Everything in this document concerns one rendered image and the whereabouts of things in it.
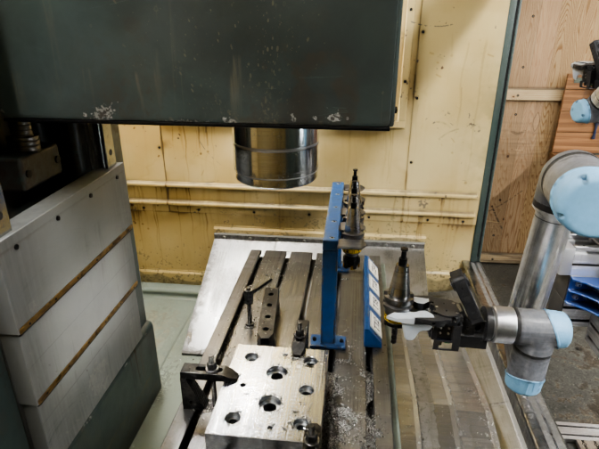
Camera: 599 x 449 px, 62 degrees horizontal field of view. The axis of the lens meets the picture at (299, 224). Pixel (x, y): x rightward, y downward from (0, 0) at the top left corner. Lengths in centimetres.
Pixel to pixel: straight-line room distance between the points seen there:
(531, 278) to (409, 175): 93
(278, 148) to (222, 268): 126
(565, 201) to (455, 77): 107
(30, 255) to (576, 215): 96
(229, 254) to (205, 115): 134
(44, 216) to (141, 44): 39
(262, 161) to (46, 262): 46
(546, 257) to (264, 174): 63
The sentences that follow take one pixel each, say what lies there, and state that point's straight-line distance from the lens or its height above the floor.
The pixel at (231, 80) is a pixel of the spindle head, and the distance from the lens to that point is 81.
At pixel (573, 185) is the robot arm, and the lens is 96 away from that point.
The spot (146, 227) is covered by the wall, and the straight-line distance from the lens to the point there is 228.
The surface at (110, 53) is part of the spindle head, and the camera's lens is 87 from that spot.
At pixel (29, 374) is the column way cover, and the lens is 108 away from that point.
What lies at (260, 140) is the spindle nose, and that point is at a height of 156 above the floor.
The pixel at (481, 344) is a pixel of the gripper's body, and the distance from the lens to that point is 112.
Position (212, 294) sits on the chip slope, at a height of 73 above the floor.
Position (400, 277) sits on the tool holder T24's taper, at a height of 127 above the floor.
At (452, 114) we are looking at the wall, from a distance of 197.
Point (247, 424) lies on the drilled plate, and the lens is 110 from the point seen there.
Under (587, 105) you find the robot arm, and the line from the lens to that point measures 186.
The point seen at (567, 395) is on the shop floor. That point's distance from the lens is 293.
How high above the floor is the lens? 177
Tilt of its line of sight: 23 degrees down
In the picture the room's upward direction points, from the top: straight up
